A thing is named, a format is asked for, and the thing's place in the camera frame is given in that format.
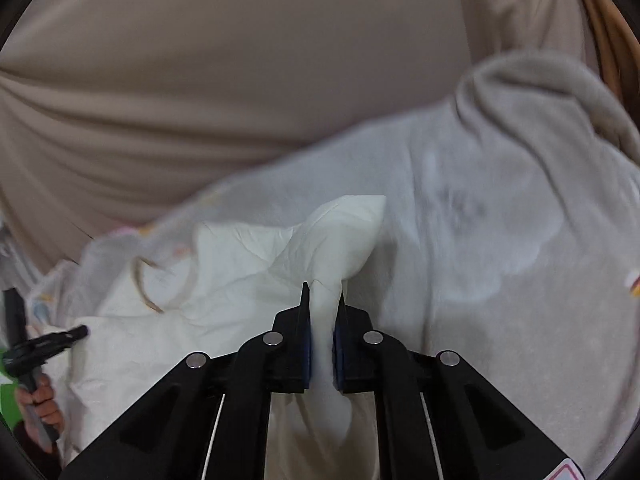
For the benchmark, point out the person's left forearm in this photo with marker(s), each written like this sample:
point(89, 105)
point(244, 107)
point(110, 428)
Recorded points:
point(32, 452)

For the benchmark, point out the person's left hand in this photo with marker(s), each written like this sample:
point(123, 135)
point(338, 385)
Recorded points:
point(46, 405)

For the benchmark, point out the green object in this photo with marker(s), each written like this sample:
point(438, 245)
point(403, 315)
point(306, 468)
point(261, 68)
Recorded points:
point(7, 400)

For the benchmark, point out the white quilted jacket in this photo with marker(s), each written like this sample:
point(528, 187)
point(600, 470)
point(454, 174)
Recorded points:
point(220, 280)

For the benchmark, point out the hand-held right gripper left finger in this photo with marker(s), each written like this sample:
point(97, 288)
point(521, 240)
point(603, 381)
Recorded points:
point(308, 360)

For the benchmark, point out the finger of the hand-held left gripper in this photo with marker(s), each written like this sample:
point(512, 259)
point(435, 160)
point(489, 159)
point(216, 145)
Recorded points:
point(72, 335)

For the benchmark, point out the pale printed blanket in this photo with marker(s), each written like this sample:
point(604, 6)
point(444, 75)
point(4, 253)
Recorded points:
point(500, 260)

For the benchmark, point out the tan hanging garment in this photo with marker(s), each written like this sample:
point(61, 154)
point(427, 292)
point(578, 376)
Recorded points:
point(607, 35)

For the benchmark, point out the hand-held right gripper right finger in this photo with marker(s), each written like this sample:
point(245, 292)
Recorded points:
point(337, 350)

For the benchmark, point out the beige fabric backdrop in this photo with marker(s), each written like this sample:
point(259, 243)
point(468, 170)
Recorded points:
point(200, 85)

